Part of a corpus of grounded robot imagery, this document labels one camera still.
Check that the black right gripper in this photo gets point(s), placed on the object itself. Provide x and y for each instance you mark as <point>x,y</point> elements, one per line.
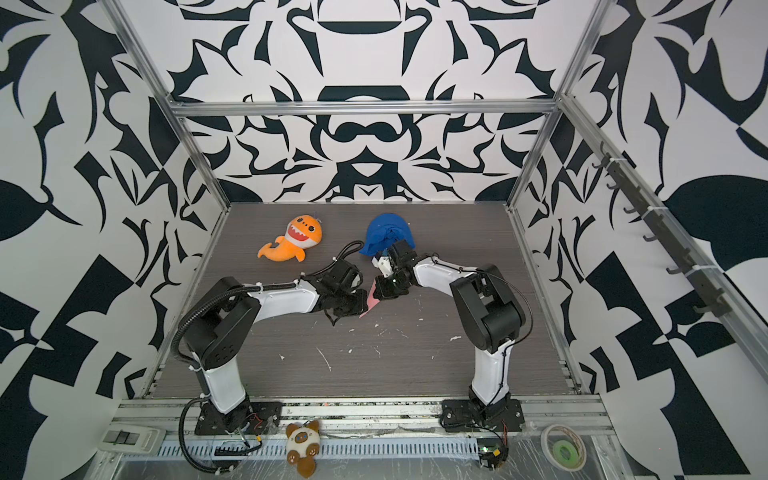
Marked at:
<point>385,291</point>

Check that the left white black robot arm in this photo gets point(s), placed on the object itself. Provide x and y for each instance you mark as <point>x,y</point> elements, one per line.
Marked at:
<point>210,335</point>

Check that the orange shark plush toy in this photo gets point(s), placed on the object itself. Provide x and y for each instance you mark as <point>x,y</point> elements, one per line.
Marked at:
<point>302,233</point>

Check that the pink paper sheet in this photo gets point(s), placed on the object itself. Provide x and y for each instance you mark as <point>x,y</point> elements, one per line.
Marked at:
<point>371,301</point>

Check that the brown white plush toy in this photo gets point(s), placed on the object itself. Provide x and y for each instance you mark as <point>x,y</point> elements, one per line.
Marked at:
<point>303,445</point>

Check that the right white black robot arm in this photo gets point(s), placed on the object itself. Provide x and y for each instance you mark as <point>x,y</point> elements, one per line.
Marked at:
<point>492,319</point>

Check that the black hook rail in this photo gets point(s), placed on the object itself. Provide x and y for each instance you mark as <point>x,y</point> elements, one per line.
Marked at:
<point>665,231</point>

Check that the white switch box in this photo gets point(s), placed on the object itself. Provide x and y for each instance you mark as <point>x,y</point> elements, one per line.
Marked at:
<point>132,439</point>

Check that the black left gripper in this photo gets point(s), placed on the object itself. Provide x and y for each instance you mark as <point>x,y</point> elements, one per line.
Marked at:
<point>362,306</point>

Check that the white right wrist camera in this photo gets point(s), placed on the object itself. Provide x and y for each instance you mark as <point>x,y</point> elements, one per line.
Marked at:
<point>383,264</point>

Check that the blue cloth cap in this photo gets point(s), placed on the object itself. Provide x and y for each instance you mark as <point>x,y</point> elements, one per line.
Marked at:
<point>384,231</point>

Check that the small electronics board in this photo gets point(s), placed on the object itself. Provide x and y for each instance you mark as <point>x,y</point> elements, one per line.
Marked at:
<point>492,453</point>

